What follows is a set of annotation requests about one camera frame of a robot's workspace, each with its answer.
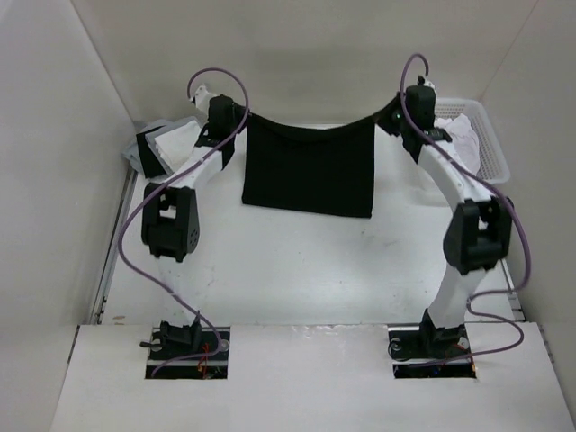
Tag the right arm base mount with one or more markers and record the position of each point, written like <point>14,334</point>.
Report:
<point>422,351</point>

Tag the white folded tank top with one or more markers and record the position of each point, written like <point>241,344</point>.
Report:
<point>177,145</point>

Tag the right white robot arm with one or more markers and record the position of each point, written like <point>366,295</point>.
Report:
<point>477,236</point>

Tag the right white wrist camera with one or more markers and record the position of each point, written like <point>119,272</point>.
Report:
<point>424,81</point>

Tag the black tank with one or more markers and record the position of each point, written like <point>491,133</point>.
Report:
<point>324,171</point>
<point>151,166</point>

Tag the grey folded tank top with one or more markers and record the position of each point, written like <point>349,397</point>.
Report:
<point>153,129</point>

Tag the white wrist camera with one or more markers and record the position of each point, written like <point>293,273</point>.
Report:
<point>201,97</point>
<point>424,81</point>

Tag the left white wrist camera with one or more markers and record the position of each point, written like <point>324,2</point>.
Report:
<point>201,97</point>

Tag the black folded tank top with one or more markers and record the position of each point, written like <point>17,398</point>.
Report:
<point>151,166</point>

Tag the white plastic basket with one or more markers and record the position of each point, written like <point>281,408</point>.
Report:
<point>494,167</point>

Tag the white crumpled tank top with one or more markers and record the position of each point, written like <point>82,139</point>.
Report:
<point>465,139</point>

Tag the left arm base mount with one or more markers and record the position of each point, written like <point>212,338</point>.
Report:
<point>186,353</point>

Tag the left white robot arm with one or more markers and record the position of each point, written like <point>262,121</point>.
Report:
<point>170,225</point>

